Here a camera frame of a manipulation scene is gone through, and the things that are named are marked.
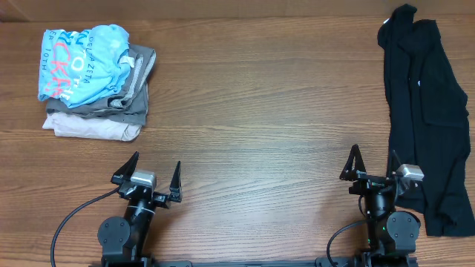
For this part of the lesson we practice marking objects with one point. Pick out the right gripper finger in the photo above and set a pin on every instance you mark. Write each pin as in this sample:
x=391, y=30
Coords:
x=354, y=167
x=393, y=163

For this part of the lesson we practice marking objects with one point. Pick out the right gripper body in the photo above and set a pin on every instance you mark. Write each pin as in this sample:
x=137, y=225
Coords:
x=367, y=186

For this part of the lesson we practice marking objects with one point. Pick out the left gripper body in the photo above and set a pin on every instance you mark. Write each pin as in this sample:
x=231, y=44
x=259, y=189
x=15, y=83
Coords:
x=160, y=199

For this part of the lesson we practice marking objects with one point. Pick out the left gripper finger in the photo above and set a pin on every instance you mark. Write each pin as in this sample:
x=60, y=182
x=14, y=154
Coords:
x=125, y=172
x=175, y=185

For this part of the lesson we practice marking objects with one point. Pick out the black t-shirt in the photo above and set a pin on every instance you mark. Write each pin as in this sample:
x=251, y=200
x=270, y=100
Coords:
x=396, y=85

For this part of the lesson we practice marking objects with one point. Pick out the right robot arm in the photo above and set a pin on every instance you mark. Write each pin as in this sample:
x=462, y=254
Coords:
x=391, y=234

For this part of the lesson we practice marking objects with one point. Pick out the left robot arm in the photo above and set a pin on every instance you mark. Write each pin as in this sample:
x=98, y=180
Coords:
x=123, y=238

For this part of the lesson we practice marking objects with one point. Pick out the grey folded shirt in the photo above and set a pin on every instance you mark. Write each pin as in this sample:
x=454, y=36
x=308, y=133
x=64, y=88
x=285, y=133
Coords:
x=130, y=105

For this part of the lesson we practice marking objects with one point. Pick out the beige folded shirt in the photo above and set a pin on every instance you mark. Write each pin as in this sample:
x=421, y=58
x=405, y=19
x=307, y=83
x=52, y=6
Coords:
x=68, y=125

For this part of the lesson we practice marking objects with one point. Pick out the light blue printed t-shirt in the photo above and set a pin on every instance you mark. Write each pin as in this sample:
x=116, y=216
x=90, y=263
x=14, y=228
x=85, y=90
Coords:
x=79, y=68

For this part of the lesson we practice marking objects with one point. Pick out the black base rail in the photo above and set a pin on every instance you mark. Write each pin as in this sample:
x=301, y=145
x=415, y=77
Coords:
x=318, y=262

